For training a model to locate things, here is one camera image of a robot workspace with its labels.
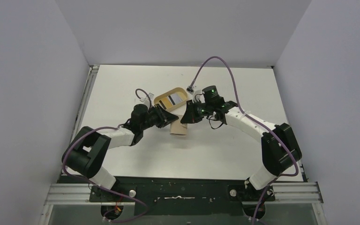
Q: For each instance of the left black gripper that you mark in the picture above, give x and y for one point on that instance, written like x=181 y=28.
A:
x=164 y=117

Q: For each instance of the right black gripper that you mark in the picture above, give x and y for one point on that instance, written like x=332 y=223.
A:
x=193 y=111

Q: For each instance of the beige leather card holder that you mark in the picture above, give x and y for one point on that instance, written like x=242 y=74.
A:
x=178 y=129

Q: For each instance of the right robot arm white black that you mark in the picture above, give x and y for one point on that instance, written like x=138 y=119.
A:
x=280 y=149

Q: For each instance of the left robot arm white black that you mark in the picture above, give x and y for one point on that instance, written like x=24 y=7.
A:
x=87 y=151

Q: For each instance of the yellow card with black stripe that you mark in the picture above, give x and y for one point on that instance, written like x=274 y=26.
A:
x=166 y=103

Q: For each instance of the grey card with black stripe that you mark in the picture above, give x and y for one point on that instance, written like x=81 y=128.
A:
x=177 y=99

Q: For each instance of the beige oval tray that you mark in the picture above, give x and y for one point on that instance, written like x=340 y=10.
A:
x=166 y=94

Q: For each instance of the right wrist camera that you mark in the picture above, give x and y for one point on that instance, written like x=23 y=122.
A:
x=194 y=95

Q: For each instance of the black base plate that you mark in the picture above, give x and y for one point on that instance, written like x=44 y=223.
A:
x=182 y=197

